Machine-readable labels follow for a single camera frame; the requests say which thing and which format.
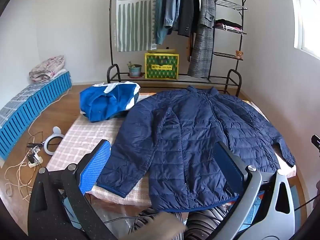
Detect potted plant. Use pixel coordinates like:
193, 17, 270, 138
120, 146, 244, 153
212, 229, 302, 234
126, 61, 142, 78

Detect white power strip with cables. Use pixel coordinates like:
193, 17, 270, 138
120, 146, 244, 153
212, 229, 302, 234
4, 120, 47, 203

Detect pink plaid blanket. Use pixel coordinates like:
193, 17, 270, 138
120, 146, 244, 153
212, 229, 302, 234
46, 92, 298, 205

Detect green striped hanging cloth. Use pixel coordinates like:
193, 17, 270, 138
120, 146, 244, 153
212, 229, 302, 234
116, 0, 158, 52

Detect navy puffer jacket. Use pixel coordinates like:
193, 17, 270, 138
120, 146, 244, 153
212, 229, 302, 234
96, 85, 296, 212

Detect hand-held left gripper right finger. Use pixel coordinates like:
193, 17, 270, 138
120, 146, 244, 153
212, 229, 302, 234
215, 140, 296, 240

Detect window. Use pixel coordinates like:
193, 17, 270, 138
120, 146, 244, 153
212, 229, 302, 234
287, 0, 320, 60

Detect black cable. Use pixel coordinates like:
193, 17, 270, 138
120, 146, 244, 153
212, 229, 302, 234
103, 215, 140, 225

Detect yellow green patterned box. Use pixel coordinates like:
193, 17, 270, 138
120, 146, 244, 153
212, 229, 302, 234
144, 48, 180, 80

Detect dark folded clothes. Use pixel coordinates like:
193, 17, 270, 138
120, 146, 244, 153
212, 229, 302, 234
214, 19, 244, 32

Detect blue slatted mattress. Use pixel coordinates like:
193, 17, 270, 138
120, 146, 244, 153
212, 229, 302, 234
0, 69, 73, 162

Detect white ring light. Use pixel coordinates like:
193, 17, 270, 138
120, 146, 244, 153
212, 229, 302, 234
44, 127, 66, 157

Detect light blue denim shirt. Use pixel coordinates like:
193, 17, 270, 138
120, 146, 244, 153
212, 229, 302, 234
153, 0, 173, 46

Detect black blazer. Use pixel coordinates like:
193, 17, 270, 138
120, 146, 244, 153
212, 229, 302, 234
177, 0, 200, 38

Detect black metal clothes rack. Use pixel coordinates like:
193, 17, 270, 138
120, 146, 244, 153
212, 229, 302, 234
107, 0, 248, 97

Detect black white striped cloth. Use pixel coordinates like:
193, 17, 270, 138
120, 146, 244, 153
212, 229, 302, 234
129, 204, 232, 240

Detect blue denim jacket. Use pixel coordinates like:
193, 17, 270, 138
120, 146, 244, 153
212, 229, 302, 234
165, 0, 182, 32

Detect floral folded quilt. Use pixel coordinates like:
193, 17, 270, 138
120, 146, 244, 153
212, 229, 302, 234
29, 55, 67, 83

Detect grey plaid coat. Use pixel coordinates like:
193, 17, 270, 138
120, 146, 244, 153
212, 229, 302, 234
187, 0, 217, 78

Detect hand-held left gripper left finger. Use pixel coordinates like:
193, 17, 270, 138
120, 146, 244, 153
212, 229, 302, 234
27, 139, 118, 240

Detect blue and white jacket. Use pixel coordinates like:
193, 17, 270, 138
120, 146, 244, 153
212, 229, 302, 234
79, 81, 141, 123

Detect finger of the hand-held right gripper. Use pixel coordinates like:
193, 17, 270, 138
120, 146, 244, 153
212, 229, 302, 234
311, 134, 320, 155

